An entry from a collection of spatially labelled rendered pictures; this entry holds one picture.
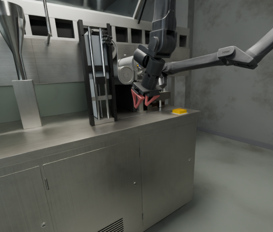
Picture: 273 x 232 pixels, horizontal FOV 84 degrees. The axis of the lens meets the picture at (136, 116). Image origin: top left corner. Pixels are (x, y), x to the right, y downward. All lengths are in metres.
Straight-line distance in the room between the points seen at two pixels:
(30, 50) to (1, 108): 0.43
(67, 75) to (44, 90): 0.20
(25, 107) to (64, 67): 0.43
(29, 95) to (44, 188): 0.51
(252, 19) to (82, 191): 3.00
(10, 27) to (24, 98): 0.35
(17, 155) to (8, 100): 0.65
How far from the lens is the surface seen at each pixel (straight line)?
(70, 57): 1.33
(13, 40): 1.07
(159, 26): 0.53
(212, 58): 0.89
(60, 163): 0.80
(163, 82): 1.02
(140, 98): 0.56
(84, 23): 0.91
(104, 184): 0.93
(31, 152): 0.74
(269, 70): 2.94
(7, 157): 0.75
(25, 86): 1.04
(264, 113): 3.00
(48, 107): 1.32
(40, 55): 1.31
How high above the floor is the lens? 1.17
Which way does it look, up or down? 15 degrees down
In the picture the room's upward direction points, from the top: 3 degrees counter-clockwise
